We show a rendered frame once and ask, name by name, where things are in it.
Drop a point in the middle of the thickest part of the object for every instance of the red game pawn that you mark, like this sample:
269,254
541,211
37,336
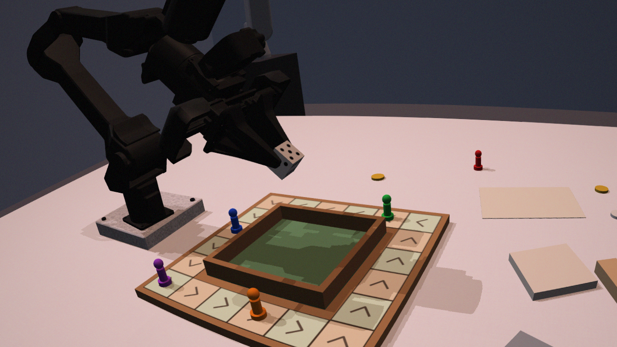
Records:
478,166

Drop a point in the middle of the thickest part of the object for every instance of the blue pawn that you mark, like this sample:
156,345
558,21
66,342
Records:
236,227

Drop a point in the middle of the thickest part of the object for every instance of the purple pawn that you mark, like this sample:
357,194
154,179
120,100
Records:
163,280

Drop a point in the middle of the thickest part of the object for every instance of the white die with black pips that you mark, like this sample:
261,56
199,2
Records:
290,157

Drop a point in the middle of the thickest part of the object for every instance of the green game pawn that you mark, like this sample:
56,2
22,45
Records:
387,208

